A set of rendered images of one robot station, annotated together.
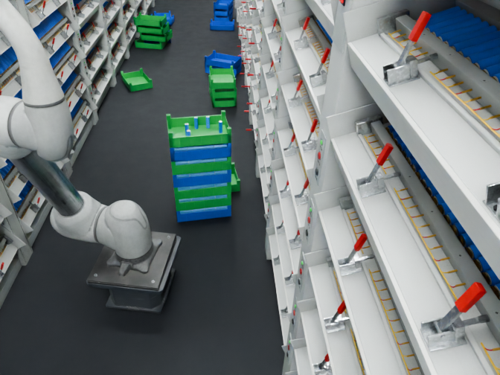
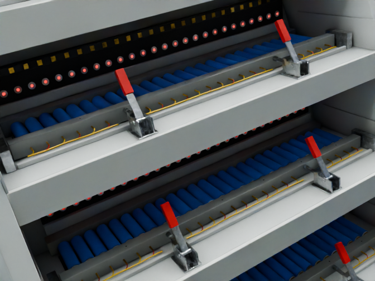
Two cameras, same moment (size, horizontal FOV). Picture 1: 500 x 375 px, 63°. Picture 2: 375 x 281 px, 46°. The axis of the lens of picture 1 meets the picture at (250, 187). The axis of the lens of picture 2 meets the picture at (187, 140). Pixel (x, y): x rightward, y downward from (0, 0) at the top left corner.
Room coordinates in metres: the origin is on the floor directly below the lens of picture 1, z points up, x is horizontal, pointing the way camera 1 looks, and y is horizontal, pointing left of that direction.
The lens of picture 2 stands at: (1.36, 0.42, 1.00)
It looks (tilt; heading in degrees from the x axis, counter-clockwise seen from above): 9 degrees down; 251
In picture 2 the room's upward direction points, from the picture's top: 18 degrees counter-clockwise
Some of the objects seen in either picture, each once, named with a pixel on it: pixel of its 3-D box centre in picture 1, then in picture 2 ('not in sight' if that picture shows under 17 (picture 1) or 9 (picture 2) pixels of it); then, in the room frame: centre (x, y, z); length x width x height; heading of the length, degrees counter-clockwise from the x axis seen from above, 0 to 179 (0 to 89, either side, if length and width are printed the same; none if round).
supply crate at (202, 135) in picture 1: (198, 128); not in sight; (1.79, 0.27, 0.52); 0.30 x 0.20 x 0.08; 103
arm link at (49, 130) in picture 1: (48, 129); not in sight; (0.97, 0.56, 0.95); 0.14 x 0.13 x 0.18; 79
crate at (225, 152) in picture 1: (199, 142); not in sight; (1.79, 0.27, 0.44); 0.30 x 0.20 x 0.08; 103
